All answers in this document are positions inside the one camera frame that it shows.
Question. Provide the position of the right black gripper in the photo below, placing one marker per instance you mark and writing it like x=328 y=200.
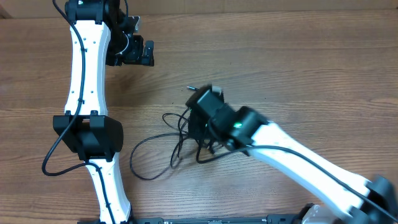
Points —
x=198 y=134

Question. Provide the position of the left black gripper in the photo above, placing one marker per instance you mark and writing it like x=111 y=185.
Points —
x=136 y=57

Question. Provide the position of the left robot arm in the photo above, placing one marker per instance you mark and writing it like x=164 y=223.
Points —
x=102 y=35

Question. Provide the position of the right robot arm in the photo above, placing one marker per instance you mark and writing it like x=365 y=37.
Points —
x=347 y=197

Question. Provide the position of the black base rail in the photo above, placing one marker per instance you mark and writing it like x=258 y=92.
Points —
x=270 y=219

